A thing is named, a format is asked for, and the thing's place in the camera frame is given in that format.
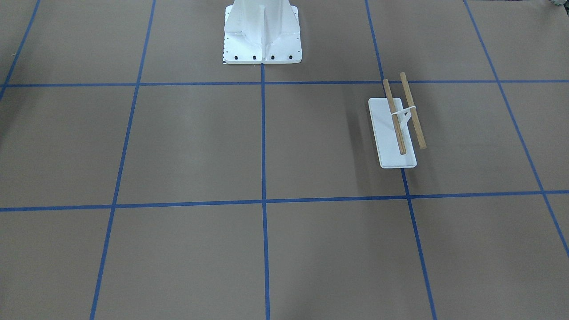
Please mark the white wooden towel rack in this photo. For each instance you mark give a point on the white wooden towel rack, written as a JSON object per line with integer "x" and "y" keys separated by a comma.
{"x": 390, "y": 125}

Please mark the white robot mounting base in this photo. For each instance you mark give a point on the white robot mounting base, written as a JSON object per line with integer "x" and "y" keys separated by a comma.
{"x": 262, "y": 32}

